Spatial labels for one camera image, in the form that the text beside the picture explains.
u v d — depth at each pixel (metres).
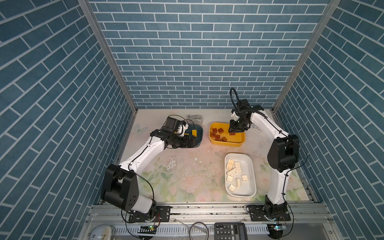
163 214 0.74
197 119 1.09
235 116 0.85
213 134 1.05
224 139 1.02
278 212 0.68
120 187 0.43
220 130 1.05
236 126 0.84
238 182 0.81
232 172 0.85
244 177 0.85
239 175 0.87
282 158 0.53
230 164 0.90
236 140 0.97
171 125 0.66
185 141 0.74
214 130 1.05
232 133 0.91
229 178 0.85
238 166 0.89
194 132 1.02
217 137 1.02
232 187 0.82
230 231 0.68
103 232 0.62
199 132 1.02
